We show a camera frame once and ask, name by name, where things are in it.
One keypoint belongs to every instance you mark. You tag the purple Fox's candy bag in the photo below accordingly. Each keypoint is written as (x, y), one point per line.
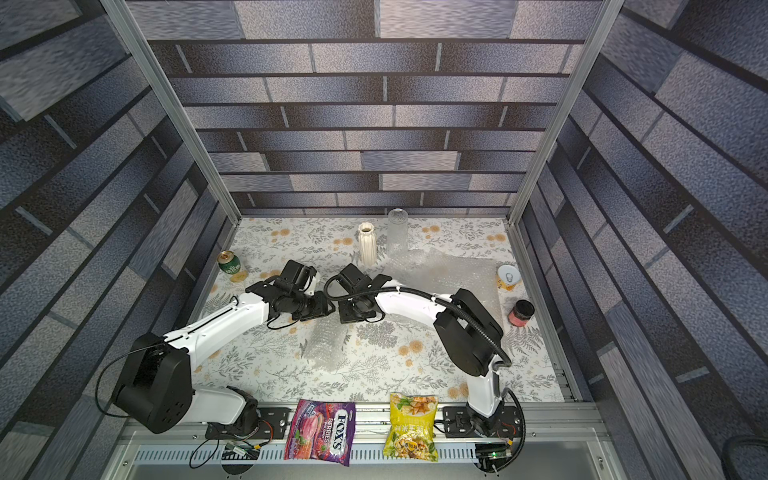
(322, 431)

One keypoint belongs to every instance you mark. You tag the white lidded cup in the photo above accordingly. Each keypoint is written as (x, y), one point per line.
(508, 277)

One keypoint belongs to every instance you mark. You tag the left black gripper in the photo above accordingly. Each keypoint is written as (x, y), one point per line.
(324, 308)

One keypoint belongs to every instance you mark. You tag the white ribbed ceramic vase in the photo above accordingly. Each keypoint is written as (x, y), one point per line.
(367, 244)

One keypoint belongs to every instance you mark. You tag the aluminium front rail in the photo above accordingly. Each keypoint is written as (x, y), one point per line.
(565, 441)

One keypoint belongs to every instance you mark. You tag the green drink can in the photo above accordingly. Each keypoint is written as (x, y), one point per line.
(229, 263)

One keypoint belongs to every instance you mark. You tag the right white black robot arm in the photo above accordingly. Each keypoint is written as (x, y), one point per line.
(470, 335)

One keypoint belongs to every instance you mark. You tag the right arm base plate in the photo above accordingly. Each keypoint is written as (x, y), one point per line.
(462, 422)

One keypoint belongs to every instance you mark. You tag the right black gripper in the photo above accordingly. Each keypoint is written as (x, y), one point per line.
(353, 308)

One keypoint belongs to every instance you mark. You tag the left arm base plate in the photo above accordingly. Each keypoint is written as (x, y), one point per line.
(260, 423)

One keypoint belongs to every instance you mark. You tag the yellow snack bag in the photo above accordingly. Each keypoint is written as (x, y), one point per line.
(411, 434)

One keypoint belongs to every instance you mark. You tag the dark red jar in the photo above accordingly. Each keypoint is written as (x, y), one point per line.
(521, 313)

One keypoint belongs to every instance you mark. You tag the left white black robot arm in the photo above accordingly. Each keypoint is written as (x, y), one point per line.
(155, 386)

